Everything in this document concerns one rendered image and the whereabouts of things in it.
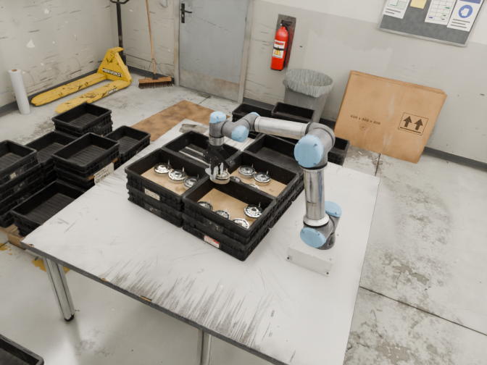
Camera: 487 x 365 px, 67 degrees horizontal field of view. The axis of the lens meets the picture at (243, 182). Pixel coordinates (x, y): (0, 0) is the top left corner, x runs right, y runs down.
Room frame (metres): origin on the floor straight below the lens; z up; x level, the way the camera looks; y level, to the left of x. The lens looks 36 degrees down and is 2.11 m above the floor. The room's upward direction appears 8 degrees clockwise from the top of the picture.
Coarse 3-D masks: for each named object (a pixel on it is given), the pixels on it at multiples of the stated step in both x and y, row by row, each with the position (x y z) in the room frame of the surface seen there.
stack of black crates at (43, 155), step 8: (48, 136) 2.53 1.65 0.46; (56, 136) 2.58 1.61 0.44; (64, 136) 2.55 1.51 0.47; (32, 144) 2.39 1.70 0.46; (40, 144) 2.45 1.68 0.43; (48, 144) 2.52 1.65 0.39; (56, 144) 2.56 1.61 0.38; (64, 144) 2.55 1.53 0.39; (40, 152) 2.41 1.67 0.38; (48, 152) 2.43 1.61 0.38; (40, 160) 2.30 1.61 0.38; (48, 160) 2.19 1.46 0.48; (40, 168) 2.16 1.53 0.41; (48, 168) 2.18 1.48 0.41; (48, 176) 2.17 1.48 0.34; (56, 176) 2.23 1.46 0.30; (48, 184) 2.15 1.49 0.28
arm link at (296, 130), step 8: (248, 120) 1.57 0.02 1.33; (256, 120) 1.57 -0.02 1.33; (264, 120) 1.56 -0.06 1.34; (272, 120) 1.54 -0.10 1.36; (280, 120) 1.54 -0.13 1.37; (256, 128) 1.56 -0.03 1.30; (264, 128) 1.53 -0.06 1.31; (272, 128) 1.51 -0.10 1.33; (280, 128) 1.50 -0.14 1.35; (288, 128) 1.48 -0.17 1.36; (296, 128) 1.47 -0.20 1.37; (304, 128) 1.45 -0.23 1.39; (312, 128) 1.42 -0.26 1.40; (328, 128) 1.40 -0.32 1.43; (288, 136) 1.48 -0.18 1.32; (296, 136) 1.46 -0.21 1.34
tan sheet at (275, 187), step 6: (234, 174) 1.83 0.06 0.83; (246, 180) 1.78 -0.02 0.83; (252, 180) 1.78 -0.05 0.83; (270, 180) 1.81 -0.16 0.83; (258, 186) 1.73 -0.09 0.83; (264, 186) 1.74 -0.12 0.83; (270, 186) 1.75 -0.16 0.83; (276, 186) 1.76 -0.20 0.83; (282, 186) 1.77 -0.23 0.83; (270, 192) 1.69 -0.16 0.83; (276, 192) 1.70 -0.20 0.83
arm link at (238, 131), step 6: (240, 120) 1.55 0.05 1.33; (222, 126) 1.50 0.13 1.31; (228, 126) 1.50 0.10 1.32; (234, 126) 1.49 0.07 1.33; (240, 126) 1.49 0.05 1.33; (246, 126) 1.54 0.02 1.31; (222, 132) 1.49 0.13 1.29; (228, 132) 1.48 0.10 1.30; (234, 132) 1.47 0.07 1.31; (240, 132) 1.46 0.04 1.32; (246, 132) 1.49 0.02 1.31; (234, 138) 1.47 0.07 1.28; (240, 138) 1.46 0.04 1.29
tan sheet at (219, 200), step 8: (216, 192) 1.63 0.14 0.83; (200, 200) 1.54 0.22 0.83; (208, 200) 1.55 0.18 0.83; (216, 200) 1.56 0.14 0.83; (224, 200) 1.56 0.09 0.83; (232, 200) 1.57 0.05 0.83; (216, 208) 1.49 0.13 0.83; (224, 208) 1.50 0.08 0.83; (232, 208) 1.51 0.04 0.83; (240, 208) 1.52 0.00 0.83; (232, 216) 1.44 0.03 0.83; (240, 216) 1.45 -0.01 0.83
